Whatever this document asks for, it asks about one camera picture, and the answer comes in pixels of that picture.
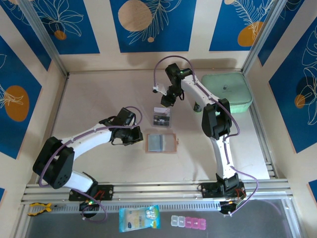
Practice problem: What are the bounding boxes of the white and black credit card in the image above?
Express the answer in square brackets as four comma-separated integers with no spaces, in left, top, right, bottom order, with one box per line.
[153,107,172,117]

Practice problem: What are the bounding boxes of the small green capped bottle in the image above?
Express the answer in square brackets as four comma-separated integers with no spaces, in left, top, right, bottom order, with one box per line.
[193,100,204,114]

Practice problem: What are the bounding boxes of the mint green zip pouch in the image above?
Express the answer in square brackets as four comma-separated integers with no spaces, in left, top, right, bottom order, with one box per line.
[200,73,254,114]

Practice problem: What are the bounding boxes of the wet wipes pack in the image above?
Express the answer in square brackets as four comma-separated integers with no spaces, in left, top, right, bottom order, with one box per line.
[118,204,161,233]

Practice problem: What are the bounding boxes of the pink white pill organizer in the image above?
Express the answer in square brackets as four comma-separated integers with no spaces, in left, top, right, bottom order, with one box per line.
[170,215,207,230]

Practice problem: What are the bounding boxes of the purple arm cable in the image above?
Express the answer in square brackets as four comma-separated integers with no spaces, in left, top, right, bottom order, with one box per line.
[153,56,260,218]
[39,106,142,187]

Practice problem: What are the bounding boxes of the blue floral wall poster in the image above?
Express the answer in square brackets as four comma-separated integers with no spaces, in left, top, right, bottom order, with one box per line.
[268,17,317,154]
[209,0,282,52]
[0,36,43,159]
[257,0,317,67]
[109,0,198,53]
[0,4,52,72]
[32,0,101,55]

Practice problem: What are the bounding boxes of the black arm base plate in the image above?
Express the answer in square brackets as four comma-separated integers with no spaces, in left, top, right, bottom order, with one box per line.
[201,182,246,199]
[68,184,114,201]

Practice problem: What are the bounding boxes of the aluminium mounting rail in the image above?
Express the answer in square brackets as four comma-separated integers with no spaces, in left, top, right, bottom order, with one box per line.
[21,178,291,206]

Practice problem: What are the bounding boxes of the aluminium side rail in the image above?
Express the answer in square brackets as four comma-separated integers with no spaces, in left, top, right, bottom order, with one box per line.
[244,73,277,179]
[36,76,69,184]

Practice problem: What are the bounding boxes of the grey slotted cable duct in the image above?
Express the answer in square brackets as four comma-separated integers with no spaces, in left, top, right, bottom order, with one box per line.
[52,201,221,213]

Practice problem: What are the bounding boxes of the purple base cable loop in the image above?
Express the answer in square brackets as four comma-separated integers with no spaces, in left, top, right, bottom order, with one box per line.
[81,192,109,223]

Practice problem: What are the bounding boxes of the aluminium frame post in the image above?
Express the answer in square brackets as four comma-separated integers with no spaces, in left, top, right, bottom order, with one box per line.
[17,0,69,78]
[242,0,294,76]

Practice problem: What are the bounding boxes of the yellow handled pliers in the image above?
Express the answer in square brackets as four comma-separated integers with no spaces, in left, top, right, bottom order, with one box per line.
[27,202,59,216]

